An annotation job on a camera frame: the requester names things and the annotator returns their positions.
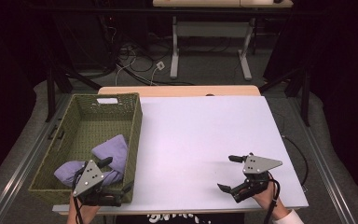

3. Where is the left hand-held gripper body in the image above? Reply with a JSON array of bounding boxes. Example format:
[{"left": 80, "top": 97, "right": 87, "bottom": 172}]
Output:
[{"left": 71, "top": 160, "right": 124, "bottom": 208}]

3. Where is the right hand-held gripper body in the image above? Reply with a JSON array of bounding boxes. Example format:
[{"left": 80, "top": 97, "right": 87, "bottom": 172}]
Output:
[{"left": 231, "top": 152, "right": 283, "bottom": 203}]

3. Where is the purple knotted garment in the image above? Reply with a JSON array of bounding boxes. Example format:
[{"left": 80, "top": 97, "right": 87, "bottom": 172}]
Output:
[{"left": 53, "top": 133, "right": 129, "bottom": 188}]

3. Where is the green woven basket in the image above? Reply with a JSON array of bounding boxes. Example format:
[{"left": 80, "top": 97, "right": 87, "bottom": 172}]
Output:
[{"left": 27, "top": 92, "right": 144, "bottom": 206}]

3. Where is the person's right hand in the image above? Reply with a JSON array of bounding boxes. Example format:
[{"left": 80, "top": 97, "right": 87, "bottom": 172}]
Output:
[{"left": 251, "top": 180, "right": 286, "bottom": 213}]

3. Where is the person's left hand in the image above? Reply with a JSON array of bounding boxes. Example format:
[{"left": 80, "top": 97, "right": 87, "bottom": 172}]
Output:
[{"left": 66, "top": 192, "right": 102, "bottom": 224}]

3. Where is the white table sheet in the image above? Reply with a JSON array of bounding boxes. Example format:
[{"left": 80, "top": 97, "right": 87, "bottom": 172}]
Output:
[{"left": 51, "top": 94, "right": 310, "bottom": 215}]

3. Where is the person's black printed shirt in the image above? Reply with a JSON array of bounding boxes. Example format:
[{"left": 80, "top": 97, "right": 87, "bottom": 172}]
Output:
[{"left": 115, "top": 212, "right": 246, "bottom": 224}]

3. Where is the black metal stand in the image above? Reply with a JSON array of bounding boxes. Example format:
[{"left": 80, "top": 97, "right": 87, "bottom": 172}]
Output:
[
  {"left": 258, "top": 65, "right": 312, "bottom": 128},
  {"left": 44, "top": 63, "right": 103, "bottom": 123}
]

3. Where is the wooden desk with white legs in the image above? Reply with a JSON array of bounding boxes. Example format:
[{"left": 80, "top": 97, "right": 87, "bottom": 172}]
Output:
[{"left": 152, "top": 0, "right": 294, "bottom": 82}]

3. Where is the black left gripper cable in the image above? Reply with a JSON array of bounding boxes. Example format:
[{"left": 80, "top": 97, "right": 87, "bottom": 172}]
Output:
[{"left": 72, "top": 166, "right": 87, "bottom": 224}]

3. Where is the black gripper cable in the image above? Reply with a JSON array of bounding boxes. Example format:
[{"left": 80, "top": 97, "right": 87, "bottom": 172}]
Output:
[
  {"left": 72, "top": 166, "right": 87, "bottom": 224},
  {"left": 262, "top": 172, "right": 282, "bottom": 224}
]

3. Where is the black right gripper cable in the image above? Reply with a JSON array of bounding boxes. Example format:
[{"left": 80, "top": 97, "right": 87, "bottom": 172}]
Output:
[{"left": 262, "top": 172, "right": 282, "bottom": 224}]

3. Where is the black cable beside table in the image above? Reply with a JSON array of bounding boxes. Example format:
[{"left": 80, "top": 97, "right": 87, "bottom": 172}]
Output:
[{"left": 280, "top": 134, "right": 310, "bottom": 188}]

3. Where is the aluminium rail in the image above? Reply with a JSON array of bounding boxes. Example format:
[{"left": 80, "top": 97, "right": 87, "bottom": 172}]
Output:
[
  {"left": 290, "top": 96, "right": 358, "bottom": 224},
  {"left": 0, "top": 92, "right": 73, "bottom": 224}
]

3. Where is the bundle of floor cables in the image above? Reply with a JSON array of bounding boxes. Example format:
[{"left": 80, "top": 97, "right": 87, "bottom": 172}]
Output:
[{"left": 103, "top": 18, "right": 197, "bottom": 88}]

